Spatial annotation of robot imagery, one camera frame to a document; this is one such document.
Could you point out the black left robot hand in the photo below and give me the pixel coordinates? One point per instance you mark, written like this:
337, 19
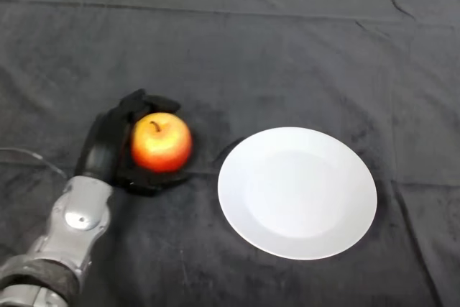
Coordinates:
104, 141

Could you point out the red yellow apple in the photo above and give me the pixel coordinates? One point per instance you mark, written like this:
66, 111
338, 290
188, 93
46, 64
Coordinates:
161, 145

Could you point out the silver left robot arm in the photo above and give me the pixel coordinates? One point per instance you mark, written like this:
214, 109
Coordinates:
68, 228

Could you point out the white round plate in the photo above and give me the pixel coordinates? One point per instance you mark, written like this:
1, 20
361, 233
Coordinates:
297, 195

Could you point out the black cloth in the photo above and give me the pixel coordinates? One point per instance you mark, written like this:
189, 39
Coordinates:
251, 51

